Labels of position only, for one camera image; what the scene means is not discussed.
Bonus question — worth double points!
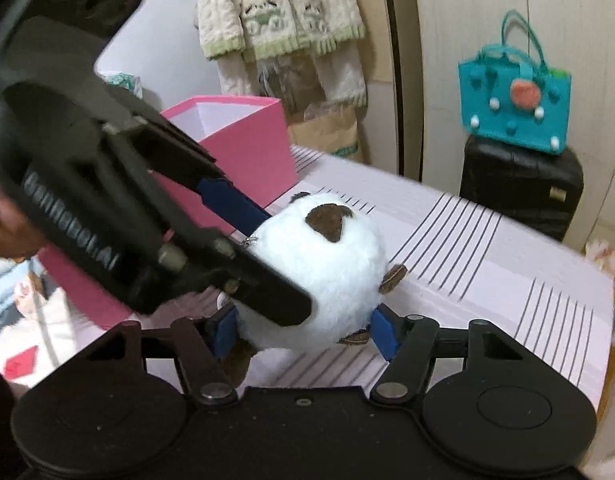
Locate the white green plastic bag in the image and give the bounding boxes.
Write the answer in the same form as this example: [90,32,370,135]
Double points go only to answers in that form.
[100,71,144,101]

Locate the cream fleece jacket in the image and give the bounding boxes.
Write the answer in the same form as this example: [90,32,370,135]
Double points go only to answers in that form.
[196,0,367,61]

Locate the striped tablecloth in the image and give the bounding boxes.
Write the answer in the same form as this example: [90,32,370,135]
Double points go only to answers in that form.
[57,145,615,411]

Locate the colourful gift bag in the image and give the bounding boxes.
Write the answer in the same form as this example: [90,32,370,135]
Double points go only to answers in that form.
[585,239,615,293]

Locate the cream fleece pants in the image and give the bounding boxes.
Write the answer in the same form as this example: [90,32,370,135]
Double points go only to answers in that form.
[217,40,369,126]

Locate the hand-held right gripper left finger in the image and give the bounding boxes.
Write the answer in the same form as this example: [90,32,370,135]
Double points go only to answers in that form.
[82,305,240,407]

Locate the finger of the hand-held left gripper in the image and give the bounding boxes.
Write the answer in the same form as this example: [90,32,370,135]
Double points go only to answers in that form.
[160,237,313,328]
[132,117,272,236]

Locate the printed white fabric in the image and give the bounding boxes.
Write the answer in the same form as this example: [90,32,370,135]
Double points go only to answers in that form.
[0,255,88,391]

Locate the grey wardrobe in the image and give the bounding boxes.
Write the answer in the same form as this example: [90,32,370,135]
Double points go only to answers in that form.
[412,0,615,256]

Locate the pink cardboard box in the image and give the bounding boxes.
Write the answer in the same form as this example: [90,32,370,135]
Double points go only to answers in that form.
[37,95,299,331]

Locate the black suitcase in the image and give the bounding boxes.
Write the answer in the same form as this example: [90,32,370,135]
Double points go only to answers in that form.
[459,135,585,243]

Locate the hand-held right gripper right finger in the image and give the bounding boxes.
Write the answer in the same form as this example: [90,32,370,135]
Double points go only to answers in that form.
[370,305,531,406]

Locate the teal felt handbag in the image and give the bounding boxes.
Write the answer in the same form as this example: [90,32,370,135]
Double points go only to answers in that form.
[457,9,573,156]

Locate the beige wardrobe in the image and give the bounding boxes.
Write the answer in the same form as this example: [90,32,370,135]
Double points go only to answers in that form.
[347,0,403,176]

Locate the person's left hand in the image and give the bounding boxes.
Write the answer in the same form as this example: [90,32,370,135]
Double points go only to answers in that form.
[0,195,45,261]

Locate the white round plush toy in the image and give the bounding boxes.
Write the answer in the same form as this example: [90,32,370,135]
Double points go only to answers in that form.
[234,191,408,351]

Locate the brown paper bag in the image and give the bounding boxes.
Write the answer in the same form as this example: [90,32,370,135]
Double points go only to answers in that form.
[286,102,361,163]

